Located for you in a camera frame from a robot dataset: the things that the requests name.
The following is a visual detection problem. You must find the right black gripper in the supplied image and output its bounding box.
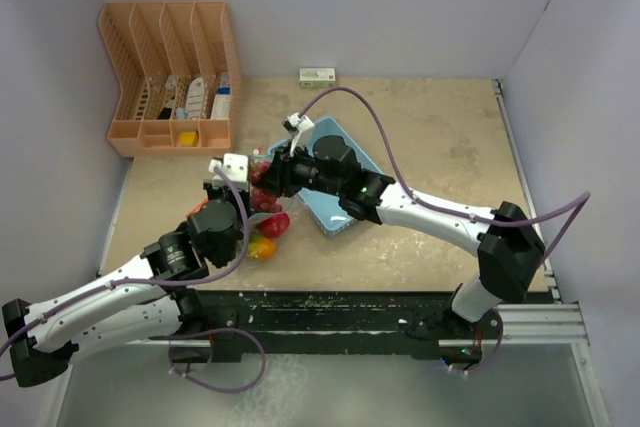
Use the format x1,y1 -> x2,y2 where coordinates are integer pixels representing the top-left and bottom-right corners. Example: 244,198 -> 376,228
253,142 -> 343,199

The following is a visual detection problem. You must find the red grapes toy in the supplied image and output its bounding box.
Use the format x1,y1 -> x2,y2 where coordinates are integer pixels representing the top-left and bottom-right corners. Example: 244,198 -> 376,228
249,160 -> 283,214

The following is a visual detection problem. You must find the red apple toy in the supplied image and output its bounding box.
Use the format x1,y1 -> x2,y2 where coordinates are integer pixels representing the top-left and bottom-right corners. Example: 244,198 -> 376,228
256,212 -> 290,239

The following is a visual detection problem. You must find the yellow lemon toy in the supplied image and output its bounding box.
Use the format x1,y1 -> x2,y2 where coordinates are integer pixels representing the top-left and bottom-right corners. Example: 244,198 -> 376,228
247,235 -> 277,261

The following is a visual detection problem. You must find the clear zip top bag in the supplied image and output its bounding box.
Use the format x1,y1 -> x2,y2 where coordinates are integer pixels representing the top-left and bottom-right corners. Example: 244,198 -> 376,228
186,153 -> 290,268

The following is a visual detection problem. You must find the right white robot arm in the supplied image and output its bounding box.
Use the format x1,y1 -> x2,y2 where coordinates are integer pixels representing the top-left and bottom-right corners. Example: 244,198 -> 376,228
255,135 -> 545,338

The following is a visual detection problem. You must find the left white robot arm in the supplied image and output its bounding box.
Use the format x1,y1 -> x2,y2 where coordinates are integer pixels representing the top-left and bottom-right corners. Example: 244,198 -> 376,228
1,177 -> 250,388

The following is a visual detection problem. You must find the blue plastic basket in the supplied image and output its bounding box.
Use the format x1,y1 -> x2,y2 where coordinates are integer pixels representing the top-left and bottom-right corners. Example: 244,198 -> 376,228
269,117 -> 395,237

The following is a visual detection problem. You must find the white blue tube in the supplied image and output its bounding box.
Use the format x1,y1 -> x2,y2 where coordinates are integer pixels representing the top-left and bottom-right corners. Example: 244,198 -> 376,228
210,72 -> 231,120

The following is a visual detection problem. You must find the yellow sponge block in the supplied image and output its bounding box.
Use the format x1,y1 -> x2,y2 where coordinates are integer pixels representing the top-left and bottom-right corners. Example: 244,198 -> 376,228
178,131 -> 199,147

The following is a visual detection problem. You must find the small green white box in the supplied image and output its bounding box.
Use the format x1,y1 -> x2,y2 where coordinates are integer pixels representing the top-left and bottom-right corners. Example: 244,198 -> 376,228
299,67 -> 337,90

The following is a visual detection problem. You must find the white patterned pouch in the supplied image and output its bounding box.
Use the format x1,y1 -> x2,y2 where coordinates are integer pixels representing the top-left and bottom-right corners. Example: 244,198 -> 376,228
176,77 -> 205,120

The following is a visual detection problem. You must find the black white card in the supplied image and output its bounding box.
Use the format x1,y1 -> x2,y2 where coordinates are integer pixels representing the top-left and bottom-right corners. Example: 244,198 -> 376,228
156,74 -> 176,120

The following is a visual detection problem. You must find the orange desk organizer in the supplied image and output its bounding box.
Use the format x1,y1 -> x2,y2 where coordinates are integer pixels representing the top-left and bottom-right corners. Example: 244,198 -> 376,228
98,0 -> 243,158

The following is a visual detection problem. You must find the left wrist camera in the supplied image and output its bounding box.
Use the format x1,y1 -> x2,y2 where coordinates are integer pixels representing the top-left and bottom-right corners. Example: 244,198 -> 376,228
208,153 -> 250,190

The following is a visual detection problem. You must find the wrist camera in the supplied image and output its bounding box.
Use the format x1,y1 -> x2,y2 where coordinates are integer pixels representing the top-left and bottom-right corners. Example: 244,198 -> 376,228
283,113 -> 315,157
208,153 -> 250,190

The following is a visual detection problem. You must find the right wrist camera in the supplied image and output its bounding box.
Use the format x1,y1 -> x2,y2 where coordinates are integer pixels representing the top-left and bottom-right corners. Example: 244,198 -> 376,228
283,113 -> 315,157

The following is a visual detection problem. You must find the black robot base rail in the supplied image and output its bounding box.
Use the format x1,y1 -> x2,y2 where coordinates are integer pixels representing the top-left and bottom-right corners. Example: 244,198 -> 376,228
170,289 -> 502,363

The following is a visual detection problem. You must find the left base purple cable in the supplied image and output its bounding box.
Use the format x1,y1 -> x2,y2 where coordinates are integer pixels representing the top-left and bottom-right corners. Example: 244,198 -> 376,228
167,327 -> 267,393

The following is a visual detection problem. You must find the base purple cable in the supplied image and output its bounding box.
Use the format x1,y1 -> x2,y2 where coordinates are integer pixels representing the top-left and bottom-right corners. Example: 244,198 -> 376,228
439,311 -> 505,379
167,327 -> 267,393

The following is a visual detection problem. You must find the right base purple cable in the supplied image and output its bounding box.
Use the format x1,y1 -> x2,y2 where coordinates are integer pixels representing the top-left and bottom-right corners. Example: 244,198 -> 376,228
439,311 -> 505,379

